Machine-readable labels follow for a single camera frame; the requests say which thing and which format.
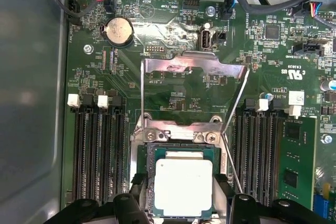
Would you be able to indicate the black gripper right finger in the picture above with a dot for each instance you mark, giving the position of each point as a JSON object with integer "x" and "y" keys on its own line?
{"x": 244, "y": 208}

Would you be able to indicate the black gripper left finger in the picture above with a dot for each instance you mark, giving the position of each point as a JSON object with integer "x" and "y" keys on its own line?
{"x": 131, "y": 208}

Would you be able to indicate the silver-topped CPU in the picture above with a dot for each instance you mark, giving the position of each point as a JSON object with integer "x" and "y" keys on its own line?
{"x": 183, "y": 187}

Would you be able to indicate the metal CPU socket cover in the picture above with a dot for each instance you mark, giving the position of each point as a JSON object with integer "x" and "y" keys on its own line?
{"x": 210, "y": 62}

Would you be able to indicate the green RAM stick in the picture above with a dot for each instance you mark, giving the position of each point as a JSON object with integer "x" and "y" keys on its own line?
{"x": 296, "y": 155}

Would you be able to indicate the green motherboard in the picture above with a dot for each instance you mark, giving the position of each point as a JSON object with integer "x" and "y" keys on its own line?
{"x": 120, "y": 77}

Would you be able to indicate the black open PC case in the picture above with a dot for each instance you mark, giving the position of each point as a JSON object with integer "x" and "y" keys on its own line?
{"x": 26, "y": 103}

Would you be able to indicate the silver coin battery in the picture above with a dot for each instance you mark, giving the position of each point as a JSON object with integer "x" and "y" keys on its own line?
{"x": 118, "y": 31}

